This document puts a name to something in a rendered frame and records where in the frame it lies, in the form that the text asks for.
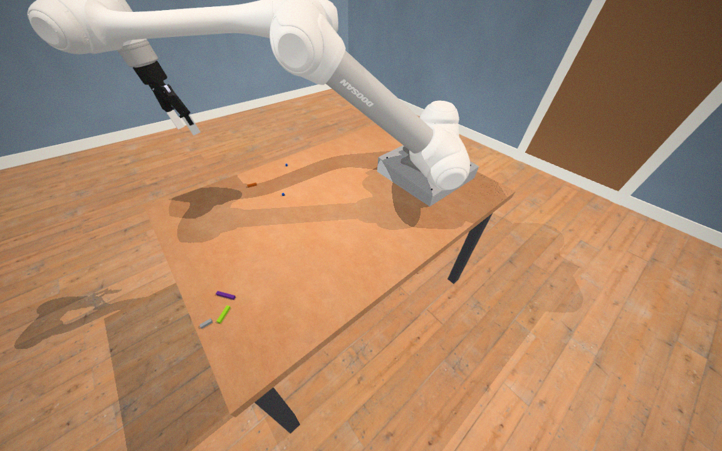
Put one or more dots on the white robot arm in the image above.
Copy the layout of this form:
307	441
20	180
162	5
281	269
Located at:
304	41

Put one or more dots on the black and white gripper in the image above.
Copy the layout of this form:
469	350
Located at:
153	73

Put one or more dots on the lime green rod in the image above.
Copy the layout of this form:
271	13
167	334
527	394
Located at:
223	314

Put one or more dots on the purple rod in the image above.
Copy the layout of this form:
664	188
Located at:
225	295

